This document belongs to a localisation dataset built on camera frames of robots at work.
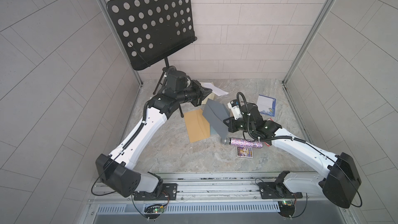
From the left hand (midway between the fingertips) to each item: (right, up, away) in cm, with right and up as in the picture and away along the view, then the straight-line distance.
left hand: (215, 87), depth 66 cm
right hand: (+4, -17, +12) cm, 21 cm away
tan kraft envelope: (-10, -22, +28) cm, 37 cm away
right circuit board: (+32, -54, +3) cm, 63 cm away
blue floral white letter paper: (+1, -1, +5) cm, 5 cm away
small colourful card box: (+17, -34, +16) cm, 41 cm away
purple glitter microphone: (+15, -29, +18) cm, 37 cm away
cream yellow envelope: (-1, -4, +40) cm, 40 cm away
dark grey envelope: (+1, -13, +16) cm, 21 cm away
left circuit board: (-27, -53, -1) cm, 59 cm away
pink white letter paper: (+19, -21, -10) cm, 30 cm away
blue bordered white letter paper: (+36, -10, +37) cm, 53 cm away
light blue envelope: (0, -25, +21) cm, 32 cm away
